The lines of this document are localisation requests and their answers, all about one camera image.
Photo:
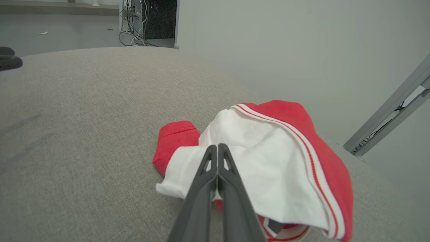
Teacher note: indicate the red white basketball jersey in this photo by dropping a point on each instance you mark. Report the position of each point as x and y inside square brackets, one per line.
[268, 161]

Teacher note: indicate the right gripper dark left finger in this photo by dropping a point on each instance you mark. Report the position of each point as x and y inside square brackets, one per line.
[200, 201]

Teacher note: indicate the long grey ledge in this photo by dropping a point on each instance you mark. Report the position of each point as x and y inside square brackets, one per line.
[50, 8]

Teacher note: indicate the black rounded object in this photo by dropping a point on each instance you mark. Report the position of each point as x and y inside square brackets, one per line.
[8, 60]

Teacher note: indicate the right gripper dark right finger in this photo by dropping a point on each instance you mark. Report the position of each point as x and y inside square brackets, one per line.
[237, 208]

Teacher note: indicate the black computer case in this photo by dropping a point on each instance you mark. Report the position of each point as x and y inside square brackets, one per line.
[161, 18]

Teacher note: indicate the grey metal partition post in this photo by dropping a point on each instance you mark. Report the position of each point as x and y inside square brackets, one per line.
[386, 114]

